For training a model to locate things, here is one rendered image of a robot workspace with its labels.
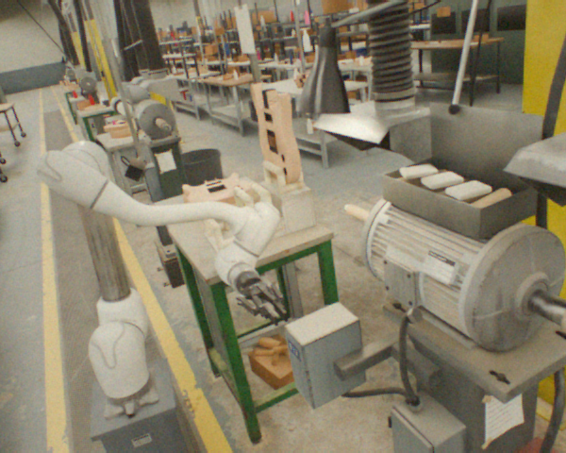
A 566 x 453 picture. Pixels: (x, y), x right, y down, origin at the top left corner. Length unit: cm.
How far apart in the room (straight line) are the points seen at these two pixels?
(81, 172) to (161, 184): 225
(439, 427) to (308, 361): 32
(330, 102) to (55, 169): 77
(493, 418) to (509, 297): 33
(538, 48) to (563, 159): 116
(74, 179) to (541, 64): 158
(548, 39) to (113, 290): 171
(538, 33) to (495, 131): 96
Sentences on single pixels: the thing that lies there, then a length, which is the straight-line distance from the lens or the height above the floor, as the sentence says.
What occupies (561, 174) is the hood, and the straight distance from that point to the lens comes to 79.
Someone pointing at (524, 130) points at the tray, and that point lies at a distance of 97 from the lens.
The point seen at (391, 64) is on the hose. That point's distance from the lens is 117.
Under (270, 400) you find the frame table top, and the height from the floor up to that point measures 21.
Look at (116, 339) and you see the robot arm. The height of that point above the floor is 96.
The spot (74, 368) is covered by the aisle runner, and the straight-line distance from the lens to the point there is 333.
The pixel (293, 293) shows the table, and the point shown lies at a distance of 260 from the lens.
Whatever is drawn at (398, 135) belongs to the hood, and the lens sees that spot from 113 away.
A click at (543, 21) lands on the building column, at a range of 192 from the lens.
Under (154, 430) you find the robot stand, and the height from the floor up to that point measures 62.
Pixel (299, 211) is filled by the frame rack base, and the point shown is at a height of 102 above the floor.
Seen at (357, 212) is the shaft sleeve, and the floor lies 126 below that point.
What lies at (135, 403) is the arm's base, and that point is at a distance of 170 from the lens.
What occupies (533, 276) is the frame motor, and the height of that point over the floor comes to 130.
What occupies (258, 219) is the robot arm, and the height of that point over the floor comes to 123.
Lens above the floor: 179
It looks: 24 degrees down
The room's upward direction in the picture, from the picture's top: 10 degrees counter-clockwise
